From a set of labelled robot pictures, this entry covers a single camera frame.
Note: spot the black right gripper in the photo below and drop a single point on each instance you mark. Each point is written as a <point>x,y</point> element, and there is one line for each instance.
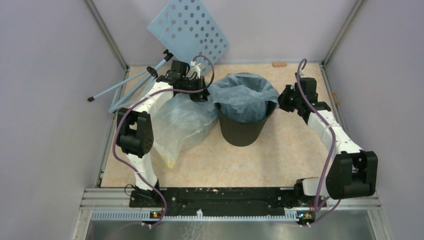
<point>281,99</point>

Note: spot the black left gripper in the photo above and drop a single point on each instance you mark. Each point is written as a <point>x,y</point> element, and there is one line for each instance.
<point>201,96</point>

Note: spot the light blue trash bag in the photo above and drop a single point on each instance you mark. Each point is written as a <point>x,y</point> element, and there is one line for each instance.
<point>243,97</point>

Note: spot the translucent yellowish trash bag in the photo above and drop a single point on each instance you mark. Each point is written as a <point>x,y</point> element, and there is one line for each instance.
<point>180,124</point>

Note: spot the black plastic trash bin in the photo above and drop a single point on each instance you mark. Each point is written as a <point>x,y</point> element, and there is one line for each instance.
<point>242,134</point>

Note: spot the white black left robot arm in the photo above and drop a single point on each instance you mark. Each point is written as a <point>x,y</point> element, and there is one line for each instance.
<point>134,131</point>

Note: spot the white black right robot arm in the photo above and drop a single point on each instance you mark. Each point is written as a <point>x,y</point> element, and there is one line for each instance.
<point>351,171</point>

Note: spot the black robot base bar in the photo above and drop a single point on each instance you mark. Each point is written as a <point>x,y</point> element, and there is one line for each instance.
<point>222,201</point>

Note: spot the light blue tripod legs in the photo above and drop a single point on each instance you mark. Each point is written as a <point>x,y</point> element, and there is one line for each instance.
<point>150,73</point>

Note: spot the small wooden cork piece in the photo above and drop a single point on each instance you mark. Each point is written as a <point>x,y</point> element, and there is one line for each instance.
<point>279,64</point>

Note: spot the light blue perforated stand plate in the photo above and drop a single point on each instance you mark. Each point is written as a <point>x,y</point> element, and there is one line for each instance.
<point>187,29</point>

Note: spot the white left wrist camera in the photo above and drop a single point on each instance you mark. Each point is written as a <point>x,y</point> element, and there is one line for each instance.
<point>195,69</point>

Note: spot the white slotted cable duct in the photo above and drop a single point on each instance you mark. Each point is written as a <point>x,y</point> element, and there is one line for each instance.
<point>147,216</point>

